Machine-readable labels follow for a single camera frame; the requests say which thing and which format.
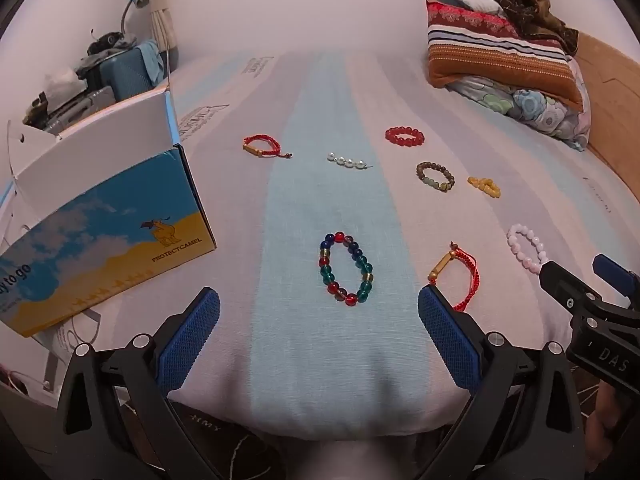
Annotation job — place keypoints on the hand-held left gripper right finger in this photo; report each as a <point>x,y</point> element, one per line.
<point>445,340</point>

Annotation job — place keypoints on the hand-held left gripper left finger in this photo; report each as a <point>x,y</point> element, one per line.
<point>192,345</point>

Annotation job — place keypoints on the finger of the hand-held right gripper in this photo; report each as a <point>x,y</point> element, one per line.
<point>562,280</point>
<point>612,272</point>

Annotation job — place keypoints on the blue and yellow cardboard box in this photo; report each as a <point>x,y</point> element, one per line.
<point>100,220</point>

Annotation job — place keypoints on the person's right hand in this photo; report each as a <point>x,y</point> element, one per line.
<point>600,422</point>

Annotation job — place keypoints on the striped bed sheet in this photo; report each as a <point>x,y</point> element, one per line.
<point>320,360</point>

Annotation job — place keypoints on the wooden headboard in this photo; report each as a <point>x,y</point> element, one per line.
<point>615,120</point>

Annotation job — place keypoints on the floral quilt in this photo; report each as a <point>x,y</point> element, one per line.
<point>530,105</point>

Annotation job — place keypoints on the striped pillow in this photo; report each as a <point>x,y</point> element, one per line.
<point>500,50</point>

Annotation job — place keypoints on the grey suitcase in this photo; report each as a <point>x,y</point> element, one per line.
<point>75,107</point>

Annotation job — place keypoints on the brown patterned blanket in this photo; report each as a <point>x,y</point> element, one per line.
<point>530,10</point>

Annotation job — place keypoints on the blue suitcase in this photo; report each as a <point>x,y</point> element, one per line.
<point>125,72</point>

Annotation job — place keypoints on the light blue cloth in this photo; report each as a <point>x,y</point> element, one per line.
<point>152,62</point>

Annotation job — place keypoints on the white pillow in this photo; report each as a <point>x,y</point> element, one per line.
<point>480,4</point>

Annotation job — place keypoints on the white plastic bag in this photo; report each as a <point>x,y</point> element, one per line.
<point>62,77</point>

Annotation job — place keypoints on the black bag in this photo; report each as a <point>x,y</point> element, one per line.
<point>107,41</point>

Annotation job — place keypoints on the beige curtain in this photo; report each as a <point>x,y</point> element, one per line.
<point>159,5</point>

